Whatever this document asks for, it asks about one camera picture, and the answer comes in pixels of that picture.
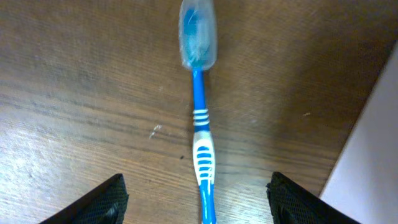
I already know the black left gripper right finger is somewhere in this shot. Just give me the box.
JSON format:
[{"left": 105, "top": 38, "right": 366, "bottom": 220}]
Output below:
[{"left": 266, "top": 172, "right": 358, "bottom": 224}]

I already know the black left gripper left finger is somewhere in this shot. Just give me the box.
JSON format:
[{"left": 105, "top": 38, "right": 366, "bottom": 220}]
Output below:
[{"left": 42, "top": 174, "right": 129, "bottom": 224}]

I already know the blue white toothbrush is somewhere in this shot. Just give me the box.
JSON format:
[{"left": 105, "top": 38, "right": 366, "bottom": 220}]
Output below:
[{"left": 178, "top": 0, "right": 218, "bottom": 224}]

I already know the pink white open box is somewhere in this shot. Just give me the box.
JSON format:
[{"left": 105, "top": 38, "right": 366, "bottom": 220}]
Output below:
[{"left": 320, "top": 49, "right": 397, "bottom": 223}]

